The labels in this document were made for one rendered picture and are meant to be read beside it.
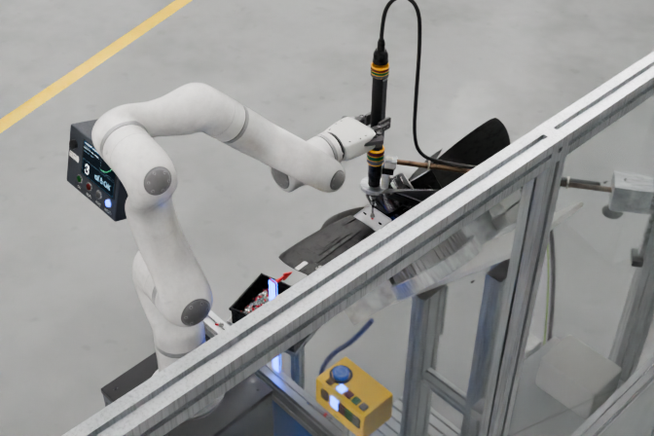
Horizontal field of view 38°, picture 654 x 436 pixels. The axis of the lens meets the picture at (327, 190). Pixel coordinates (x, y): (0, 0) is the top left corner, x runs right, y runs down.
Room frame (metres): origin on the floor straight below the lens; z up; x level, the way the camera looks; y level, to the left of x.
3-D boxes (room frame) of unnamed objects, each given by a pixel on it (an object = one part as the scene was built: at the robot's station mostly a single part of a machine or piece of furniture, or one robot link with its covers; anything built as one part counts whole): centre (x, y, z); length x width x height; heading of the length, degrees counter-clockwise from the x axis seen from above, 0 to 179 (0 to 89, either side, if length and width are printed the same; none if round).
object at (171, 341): (1.53, 0.36, 1.25); 0.19 x 0.12 x 0.24; 36
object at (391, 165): (1.88, -0.13, 1.34); 0.09 x 0.07 x 0.10; 79
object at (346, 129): (1.81, -0.04, 1.50); 0.11 x 0.10 x 0.07; 134
